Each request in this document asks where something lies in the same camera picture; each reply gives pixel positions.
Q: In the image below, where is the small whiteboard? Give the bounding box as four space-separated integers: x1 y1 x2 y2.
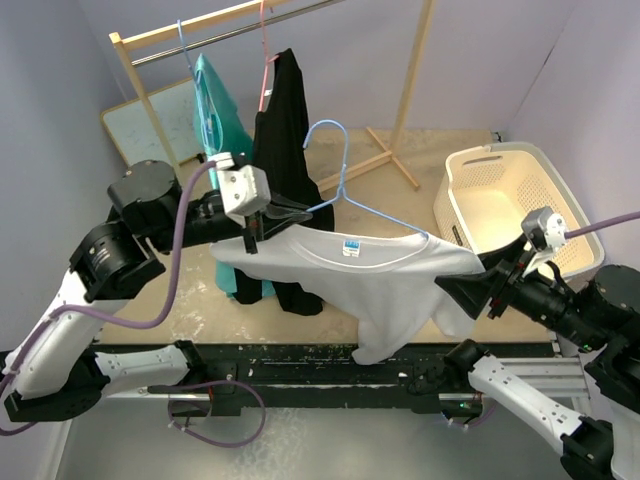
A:
101 79 203 165

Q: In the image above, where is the teal t shirt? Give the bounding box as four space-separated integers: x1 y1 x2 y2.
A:
193 54 275 305

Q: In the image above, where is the blue hanger of white shirt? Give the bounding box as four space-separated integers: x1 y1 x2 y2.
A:
303 119 429 239

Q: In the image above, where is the white t shirt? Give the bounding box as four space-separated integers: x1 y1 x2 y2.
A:
211 225 484 365

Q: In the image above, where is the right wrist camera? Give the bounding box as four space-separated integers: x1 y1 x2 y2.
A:
521 206 568 266

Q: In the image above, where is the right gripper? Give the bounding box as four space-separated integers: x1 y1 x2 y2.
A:
433 227 603 346

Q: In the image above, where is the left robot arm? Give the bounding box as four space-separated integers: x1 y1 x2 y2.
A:
1 154 311 434

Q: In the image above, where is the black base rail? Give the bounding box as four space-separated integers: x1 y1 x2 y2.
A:
89 342 556 416

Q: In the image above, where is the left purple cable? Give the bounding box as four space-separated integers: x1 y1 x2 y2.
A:
0 162 221 436

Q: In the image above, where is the wooden clothes rack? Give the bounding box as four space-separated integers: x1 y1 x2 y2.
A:
109 1 435 190

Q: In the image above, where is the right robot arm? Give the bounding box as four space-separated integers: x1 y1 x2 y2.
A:
435 238 639 479

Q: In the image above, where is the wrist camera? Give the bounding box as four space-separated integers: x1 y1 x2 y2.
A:
521 206 568 266
209 152 271 227

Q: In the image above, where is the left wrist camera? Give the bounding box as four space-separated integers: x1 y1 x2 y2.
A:
209 152 271 227

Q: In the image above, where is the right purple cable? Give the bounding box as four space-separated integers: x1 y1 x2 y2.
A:
564 210 640 239

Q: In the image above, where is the pink hanger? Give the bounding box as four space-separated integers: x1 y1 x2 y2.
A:
258 0 276 112

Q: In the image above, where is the black t shirt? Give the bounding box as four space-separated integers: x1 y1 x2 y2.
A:
231 48 335 316

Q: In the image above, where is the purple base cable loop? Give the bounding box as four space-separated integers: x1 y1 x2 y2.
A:
167 378 267 448

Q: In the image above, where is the cream laundry basket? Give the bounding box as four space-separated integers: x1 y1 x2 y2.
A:
433 142 589 254

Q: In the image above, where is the blue hanger of teal shirt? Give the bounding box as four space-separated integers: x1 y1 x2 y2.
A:
177 19 223 157

